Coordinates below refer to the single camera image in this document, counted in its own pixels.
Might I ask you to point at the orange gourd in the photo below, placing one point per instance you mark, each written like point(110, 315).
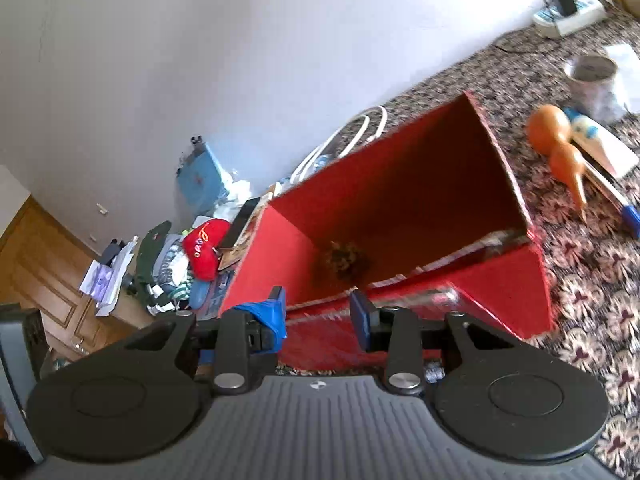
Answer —
point(552, 135)

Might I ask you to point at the white paper sheet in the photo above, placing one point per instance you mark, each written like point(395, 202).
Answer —
point(625, 57)

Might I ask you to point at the white power strip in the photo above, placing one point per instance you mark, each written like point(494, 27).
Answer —
point(570, 15)

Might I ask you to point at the white plastic bag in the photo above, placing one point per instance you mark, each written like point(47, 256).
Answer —
point(235, 197)

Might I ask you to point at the brown pine cone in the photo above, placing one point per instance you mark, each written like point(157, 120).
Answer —
point(342, 261)

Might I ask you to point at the striped clothing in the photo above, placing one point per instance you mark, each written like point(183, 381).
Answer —
point(172, 275)

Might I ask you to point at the white glue bottle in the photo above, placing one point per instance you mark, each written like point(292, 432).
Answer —
point(597, 140)

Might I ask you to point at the red cardboard box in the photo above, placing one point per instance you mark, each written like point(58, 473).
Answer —
point(400, 185)

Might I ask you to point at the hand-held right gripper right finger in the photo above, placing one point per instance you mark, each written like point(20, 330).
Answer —
point(361, 321)

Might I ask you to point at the wooden cabinet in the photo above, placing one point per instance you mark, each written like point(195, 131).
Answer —
point(40, 270)

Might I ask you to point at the blue pen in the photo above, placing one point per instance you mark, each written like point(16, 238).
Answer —
point(617, 200)

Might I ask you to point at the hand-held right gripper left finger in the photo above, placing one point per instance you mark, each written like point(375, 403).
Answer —
point(270, 312)

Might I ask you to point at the pile of white papers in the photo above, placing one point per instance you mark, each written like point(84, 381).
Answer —
point(102, 280)

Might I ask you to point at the blue box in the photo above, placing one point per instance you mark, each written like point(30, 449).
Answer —
point(200, 182)

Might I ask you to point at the dark green bag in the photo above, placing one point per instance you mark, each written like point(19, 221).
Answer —
point(150, 255)

